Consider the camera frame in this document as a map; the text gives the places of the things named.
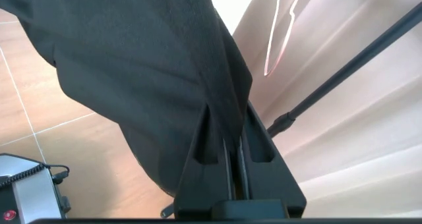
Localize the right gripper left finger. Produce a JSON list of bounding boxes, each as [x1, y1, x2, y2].
[[173, 103, 233, 217]]

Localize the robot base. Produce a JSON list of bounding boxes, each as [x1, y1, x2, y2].
[[0, 153, 72, 221]]

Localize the black clothes rack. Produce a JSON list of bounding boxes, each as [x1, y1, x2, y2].
[[266, 1, 422, 138]]

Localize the beige curtain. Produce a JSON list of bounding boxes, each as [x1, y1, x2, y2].
[[232, 0, 422, 218]]

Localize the pink clothes hanger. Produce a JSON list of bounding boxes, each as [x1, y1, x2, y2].
[[263, 0, 307, 77]]

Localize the black shorts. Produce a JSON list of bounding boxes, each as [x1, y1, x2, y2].
[[0, 0, 254, 198]]

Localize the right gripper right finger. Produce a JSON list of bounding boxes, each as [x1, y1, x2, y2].
[[239, 100, 307, 217]]

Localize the window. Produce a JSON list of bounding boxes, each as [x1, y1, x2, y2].
[[208, 0, 261, 36]]

